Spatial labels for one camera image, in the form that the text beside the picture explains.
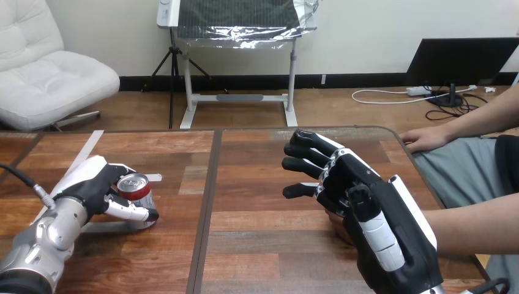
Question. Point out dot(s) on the person's hand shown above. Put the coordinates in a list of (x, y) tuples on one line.
[(423, 138), (337, 228)]

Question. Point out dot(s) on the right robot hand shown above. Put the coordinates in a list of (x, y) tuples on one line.
[(389, 227)]

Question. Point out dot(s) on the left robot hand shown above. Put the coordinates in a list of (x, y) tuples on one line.
[(91, 184)]

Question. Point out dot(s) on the red and white drink can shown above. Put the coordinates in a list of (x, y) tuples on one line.
[(136, 190)]

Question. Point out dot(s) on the person's forearm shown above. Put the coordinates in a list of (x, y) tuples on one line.
[(474, 225), (482, 115)]

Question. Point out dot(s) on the person's body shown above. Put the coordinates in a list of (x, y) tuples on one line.
[(462, 170)]

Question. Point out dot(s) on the white power strip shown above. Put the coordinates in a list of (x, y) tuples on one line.
[(417, 91)]

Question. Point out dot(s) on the dark screen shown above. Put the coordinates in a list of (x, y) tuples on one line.
[(458, 61)]

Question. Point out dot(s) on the white cushioned chair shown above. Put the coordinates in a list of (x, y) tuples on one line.
[(44, 77)]

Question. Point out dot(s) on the black tripod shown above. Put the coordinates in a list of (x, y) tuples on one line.
[(173, 65)]

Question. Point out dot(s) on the white desk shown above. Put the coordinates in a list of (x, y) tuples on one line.
[(239, 98)]

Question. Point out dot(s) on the foil sheet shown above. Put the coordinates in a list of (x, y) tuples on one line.
[(243, 20)]

